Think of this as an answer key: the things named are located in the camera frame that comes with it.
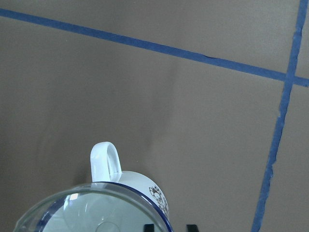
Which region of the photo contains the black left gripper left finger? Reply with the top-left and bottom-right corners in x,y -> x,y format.
143,224 -> 155,232

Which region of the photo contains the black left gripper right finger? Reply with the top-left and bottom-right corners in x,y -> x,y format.
186,224 -> 199,232

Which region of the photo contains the clear glass funnel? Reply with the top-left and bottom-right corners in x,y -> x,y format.
14,182 -> 168,232

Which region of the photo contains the white enamel mug blue rim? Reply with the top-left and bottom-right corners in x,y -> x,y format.
90,142 -> 173,232

